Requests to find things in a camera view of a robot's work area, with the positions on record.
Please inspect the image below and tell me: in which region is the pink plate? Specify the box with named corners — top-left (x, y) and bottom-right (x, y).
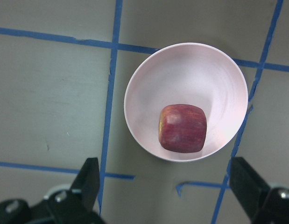
top-left (124, 43), bottom-right (248, 162)

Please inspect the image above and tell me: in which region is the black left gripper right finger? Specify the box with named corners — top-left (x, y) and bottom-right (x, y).
top-left (229, 157), bottom-right (277, 221)

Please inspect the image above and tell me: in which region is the red apple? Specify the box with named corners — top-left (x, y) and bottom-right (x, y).
top-left (158, 104), bottom-right (207, 153)

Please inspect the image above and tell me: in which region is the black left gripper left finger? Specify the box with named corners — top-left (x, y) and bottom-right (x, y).
top-left (70, 157), bottom-right (99, 211)

